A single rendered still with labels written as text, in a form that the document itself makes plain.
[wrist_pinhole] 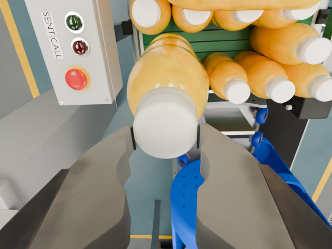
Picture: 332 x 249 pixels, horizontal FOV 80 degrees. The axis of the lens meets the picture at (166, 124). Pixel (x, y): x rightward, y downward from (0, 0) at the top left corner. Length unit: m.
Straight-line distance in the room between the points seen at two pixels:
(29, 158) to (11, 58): 1.19
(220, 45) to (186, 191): 0.37
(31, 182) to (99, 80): 0.49
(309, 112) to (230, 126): 0.19
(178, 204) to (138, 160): 1.43
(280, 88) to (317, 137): 1.72
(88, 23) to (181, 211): 0.40
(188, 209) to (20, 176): 0.49
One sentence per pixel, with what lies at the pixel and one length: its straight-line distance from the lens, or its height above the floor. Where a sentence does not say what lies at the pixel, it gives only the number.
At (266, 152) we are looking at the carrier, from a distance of 1.76.
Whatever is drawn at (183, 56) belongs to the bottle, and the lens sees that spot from 0.16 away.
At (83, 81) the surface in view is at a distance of 0.37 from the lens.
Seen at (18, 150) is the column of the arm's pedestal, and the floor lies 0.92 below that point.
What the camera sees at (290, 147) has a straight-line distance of 1.83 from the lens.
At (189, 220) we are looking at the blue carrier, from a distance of 0.46.
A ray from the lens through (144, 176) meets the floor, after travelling 2.01.
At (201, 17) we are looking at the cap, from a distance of 0.33.
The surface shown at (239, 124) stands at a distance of 0.50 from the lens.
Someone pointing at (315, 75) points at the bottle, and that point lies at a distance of 0.45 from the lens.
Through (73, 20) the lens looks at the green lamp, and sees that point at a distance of 0.35.
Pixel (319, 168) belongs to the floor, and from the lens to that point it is 2.34.
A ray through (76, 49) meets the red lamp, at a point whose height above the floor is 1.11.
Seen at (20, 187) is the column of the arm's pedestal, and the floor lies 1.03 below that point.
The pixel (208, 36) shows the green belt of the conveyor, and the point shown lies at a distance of 0.54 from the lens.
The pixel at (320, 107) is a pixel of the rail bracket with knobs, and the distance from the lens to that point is 0.59.
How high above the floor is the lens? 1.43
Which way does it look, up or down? 61 degrees down
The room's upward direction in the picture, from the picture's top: 177 degrees counter-clockwise
